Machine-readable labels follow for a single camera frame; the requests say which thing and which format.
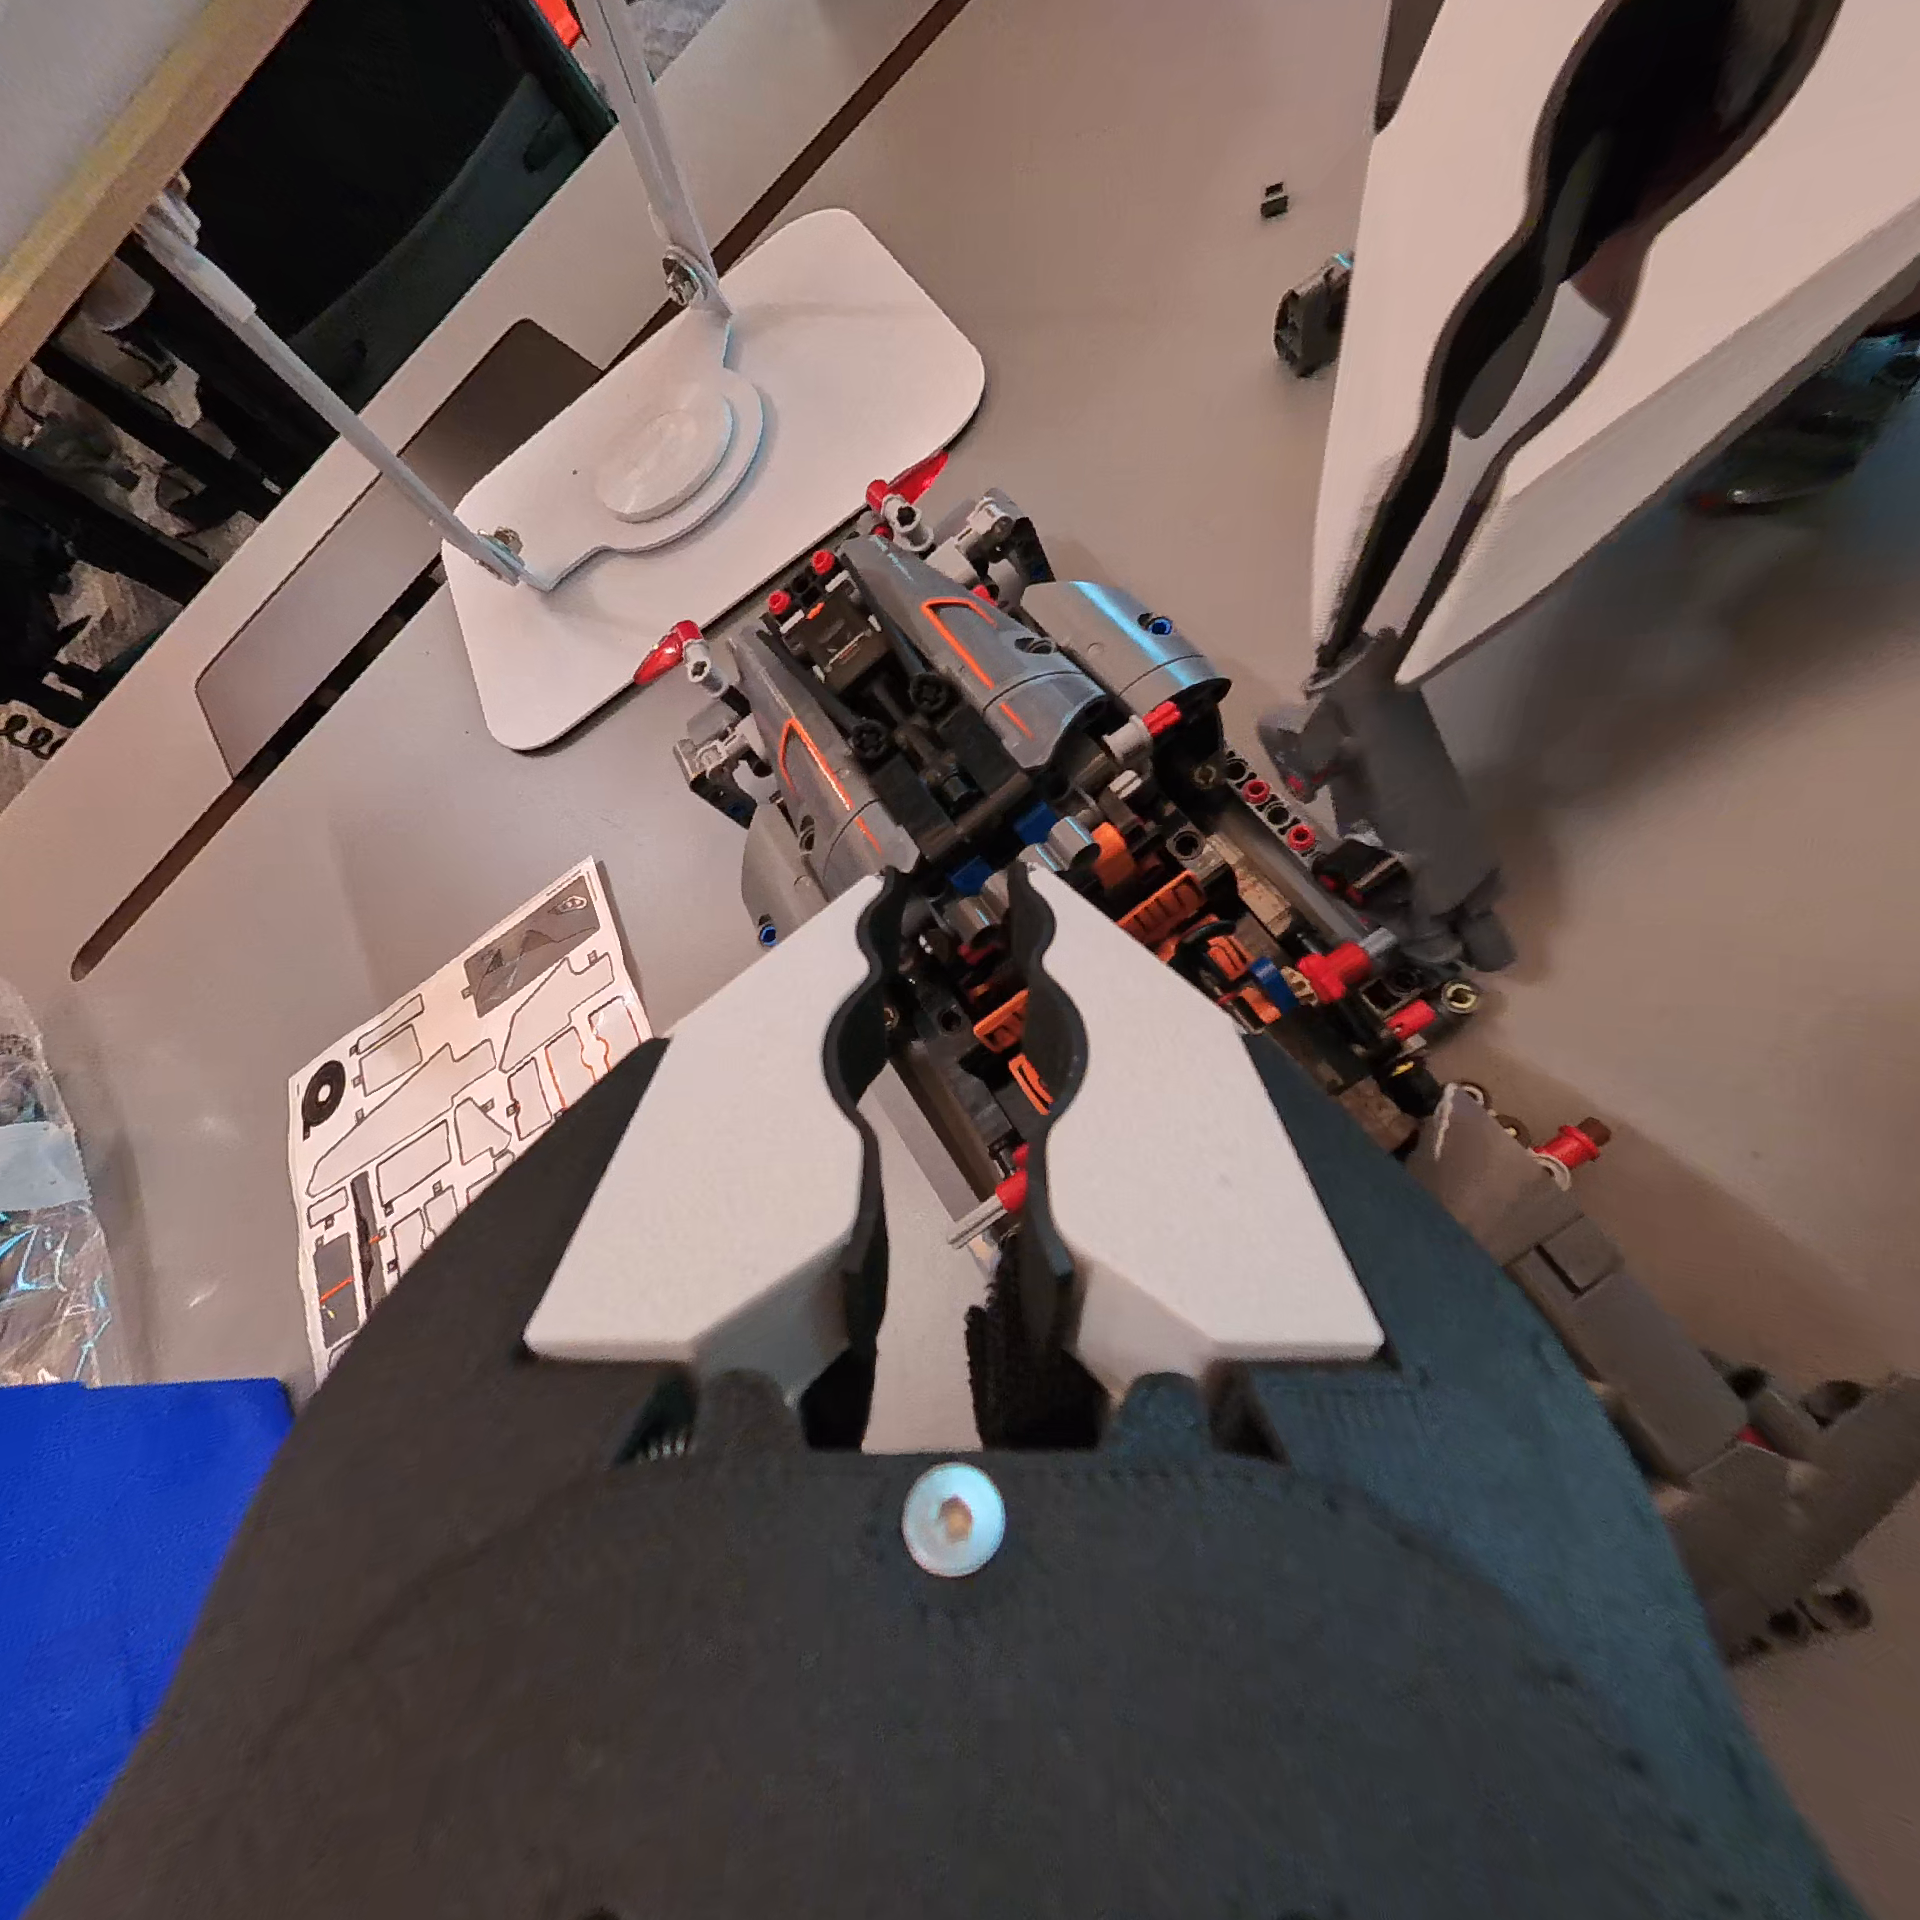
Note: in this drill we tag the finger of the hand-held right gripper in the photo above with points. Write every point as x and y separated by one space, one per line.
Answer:
1771 270
1442 182

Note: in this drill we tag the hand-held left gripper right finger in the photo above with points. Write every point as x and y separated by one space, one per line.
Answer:
1202 1201

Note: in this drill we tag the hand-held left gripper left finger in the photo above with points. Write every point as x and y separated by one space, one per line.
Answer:
705 1201

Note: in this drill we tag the grey lego door panel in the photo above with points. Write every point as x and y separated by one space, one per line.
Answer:
1388 796

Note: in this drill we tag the grey black lego car model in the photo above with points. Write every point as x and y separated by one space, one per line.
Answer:
961 630

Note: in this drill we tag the black curved lego piece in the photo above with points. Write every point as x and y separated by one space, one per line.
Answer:
1309 317

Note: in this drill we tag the white sticker sheet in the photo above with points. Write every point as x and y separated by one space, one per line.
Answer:
451 1080

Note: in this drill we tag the white metal stand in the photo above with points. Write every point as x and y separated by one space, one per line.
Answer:
841 389

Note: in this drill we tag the clear plastic bag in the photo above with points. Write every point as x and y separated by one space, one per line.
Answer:
45 1231

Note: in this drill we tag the blue plastic bin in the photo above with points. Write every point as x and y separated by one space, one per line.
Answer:
107 1576

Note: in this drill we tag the light wooden board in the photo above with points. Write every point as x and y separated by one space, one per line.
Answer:
91 119

